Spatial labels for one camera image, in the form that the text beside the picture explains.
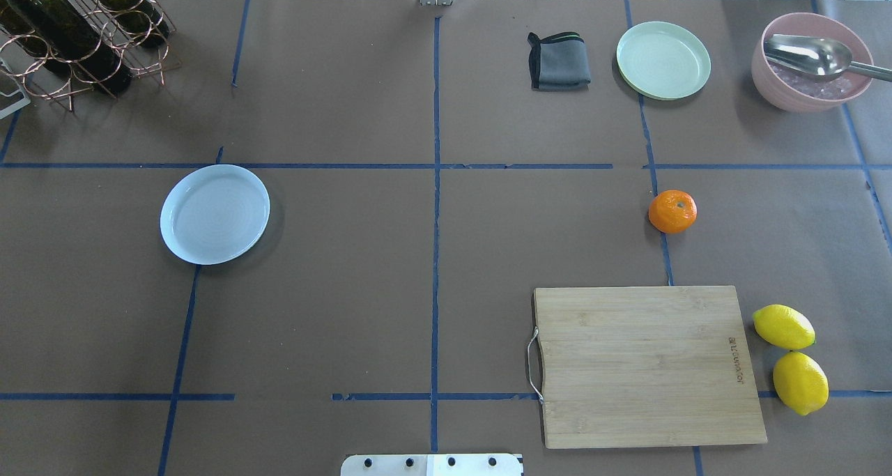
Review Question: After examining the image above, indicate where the orange mandarin fruit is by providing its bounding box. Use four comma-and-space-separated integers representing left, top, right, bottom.
647, 190, 698, 234

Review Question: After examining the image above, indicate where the light blue plate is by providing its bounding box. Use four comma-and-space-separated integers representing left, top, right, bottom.
159, 164, 271, 266

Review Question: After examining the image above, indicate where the white metal mounting plate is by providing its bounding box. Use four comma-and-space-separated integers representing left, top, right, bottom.
340, 452, 525, 475

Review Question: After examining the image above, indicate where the light green plate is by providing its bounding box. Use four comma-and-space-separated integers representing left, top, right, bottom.
616, 21, 712, 101

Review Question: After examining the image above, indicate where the folded grey cloth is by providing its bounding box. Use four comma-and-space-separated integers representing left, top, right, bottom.
527, 31, 592, 91

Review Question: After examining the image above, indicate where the wooden cutting board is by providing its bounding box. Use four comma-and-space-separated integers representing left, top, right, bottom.
532, 286, 767, 450

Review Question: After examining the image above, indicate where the upper yellow lemon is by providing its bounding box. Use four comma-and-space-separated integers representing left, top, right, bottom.
752, 304, 816, 351

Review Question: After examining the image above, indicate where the yellow lemon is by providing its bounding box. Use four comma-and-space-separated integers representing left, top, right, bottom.
752, 304, 816, 351
771, 351, 829, 416

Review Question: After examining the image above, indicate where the pink bowl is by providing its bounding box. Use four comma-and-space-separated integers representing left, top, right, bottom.
750, 12, 874, 113

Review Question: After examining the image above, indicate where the lower yellow lemon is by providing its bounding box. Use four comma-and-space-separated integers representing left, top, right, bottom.
771, 351, 829, 416

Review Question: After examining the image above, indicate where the large metal spoon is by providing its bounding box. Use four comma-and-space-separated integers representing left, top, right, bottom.
762, 34, 891, 82

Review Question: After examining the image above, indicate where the dark green wine bottle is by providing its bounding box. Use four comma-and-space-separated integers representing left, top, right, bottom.
7, 0, 132, 97

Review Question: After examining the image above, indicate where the copper wire bottle rack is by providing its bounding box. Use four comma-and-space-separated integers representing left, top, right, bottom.
2, 0, 182, 111

